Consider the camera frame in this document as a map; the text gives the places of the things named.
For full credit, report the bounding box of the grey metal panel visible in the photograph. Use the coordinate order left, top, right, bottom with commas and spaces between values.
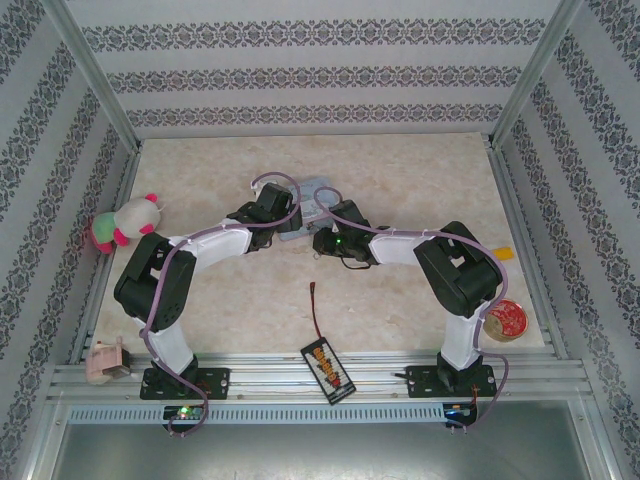
49, 422, 594, 480

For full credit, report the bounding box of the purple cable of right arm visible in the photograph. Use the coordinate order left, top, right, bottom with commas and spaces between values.
313, 186, 512, 436

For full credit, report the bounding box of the blue cartoon tin box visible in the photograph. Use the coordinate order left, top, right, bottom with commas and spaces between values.
277, 174, 335, 245

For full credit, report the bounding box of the circuit board with blue light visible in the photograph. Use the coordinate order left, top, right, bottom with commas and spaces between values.
443, 403, 479, 426

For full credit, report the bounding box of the circuit board with green light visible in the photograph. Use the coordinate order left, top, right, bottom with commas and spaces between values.
163, 404, 204, 421

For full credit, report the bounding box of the white green pink plush toy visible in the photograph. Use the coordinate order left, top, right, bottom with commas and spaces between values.
88, 193, 169, 255

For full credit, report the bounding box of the grey slotted cable duct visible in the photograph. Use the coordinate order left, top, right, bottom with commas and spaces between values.
67, 403, 446, 425

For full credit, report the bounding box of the red black wire with plug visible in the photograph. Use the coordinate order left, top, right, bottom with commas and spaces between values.
308, 281, 327, 339

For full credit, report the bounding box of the pink toy house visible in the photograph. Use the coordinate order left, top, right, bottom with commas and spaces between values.
83, 335, 134, 386

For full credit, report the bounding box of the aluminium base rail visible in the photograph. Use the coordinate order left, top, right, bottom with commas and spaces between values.
47, 352, 594, 401

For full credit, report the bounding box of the aluminium frame post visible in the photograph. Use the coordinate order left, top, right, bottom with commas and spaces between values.
489, 0, 584, 149
39, 0, 144, 151

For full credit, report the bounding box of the round red tin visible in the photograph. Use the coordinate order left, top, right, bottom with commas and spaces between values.
486, 298, 530, 345

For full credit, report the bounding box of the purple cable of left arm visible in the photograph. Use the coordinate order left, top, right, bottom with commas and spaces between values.
138, 171, 307, 439

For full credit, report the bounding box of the black board with orange print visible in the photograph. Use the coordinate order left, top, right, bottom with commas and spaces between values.
299, 337, 359, 407

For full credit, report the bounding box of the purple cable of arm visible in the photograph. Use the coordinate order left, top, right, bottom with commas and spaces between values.
313, 186, 512, 436
138, 171, 307, 439

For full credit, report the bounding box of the aluminium side rail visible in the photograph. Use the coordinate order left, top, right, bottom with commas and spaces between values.
67, 147, 142, 366
487, 144, 571, 361

